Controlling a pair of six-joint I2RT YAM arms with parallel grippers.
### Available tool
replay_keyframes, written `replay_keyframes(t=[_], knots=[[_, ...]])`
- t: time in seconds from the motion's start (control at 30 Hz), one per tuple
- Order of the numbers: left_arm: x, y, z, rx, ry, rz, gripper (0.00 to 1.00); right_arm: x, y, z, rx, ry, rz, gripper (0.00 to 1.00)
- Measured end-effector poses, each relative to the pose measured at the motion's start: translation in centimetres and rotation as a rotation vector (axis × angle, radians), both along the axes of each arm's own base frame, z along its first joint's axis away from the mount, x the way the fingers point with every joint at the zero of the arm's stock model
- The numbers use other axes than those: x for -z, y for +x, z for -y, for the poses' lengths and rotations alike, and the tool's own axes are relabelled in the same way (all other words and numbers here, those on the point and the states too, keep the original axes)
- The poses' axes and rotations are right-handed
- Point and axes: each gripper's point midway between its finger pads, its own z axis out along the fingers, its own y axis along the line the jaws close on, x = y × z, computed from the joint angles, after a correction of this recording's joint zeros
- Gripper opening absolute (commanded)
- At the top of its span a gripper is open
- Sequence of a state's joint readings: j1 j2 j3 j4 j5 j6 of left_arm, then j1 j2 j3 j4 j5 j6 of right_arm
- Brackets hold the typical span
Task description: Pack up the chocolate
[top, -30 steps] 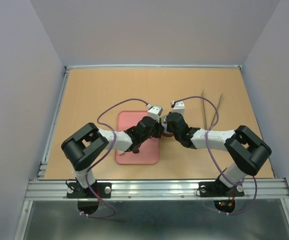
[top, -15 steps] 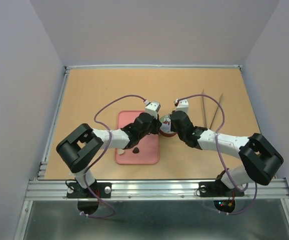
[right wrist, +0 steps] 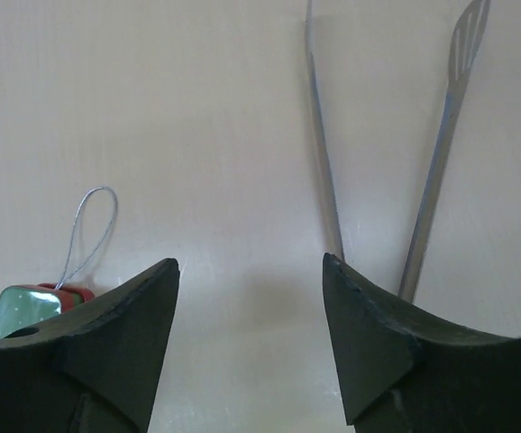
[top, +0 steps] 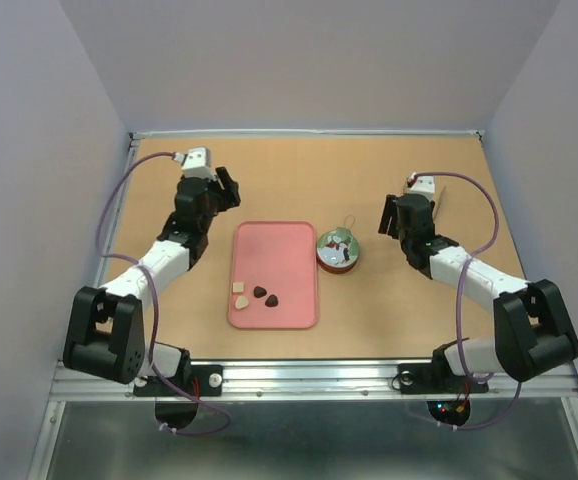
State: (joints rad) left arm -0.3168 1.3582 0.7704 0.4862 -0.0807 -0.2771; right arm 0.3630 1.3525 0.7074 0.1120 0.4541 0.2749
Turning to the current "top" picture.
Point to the dark heart chocolate bottom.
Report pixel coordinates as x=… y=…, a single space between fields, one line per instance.
x=272 y=301

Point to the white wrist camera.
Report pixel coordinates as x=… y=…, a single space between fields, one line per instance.
x=196 y=163
x=420 y=184

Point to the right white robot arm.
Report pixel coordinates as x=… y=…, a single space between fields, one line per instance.
x=533 y=331

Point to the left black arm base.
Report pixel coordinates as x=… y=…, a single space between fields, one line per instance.
x=185 y=417

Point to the red round tin box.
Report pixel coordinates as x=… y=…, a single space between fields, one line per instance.
x=336 y=264

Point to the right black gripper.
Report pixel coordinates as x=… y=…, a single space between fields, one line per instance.
x=390 y=210

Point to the metal tongs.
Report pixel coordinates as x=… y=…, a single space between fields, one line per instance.
x=437 y=201

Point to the dark heart chocolate left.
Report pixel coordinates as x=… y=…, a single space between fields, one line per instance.
x=260 y=292

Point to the pink plastic tray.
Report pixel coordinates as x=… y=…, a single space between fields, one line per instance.
x=279 y=256

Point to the aluminium table frame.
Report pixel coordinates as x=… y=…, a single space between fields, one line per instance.
x=380 y=310

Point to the white heart chocolate bottom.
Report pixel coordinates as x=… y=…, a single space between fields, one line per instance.
x=241 y=302

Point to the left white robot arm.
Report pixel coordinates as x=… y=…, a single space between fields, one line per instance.
x=106 y=335

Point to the aluminium front rail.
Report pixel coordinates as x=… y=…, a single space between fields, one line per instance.
x=294 y=380

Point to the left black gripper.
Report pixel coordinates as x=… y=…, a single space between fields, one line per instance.
x=232 y=196

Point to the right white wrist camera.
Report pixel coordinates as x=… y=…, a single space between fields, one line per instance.
x=420 y=184

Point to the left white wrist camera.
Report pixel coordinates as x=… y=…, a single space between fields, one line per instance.
x=196 y=163

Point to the red round tin lid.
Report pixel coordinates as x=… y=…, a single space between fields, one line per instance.
x=340 y=240

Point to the dark heart chocolate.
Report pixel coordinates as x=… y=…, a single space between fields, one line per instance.
x=260 y=292
x=272 y=301

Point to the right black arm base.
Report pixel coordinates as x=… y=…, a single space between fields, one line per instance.
x=450 y=402

